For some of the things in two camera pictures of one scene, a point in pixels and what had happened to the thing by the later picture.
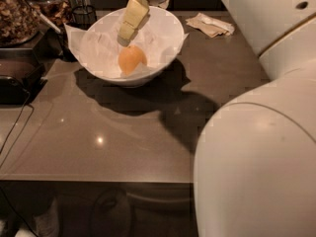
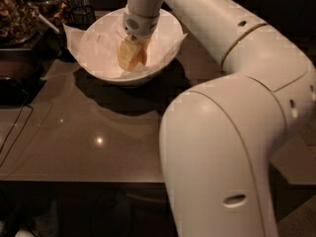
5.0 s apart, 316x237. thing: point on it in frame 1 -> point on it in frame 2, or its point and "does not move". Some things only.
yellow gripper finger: x=165 y=4 -> x=144 y=48
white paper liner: x=161 y=38 does not move
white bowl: x=96 y=44 does not move
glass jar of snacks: x=19 y=21 does not move
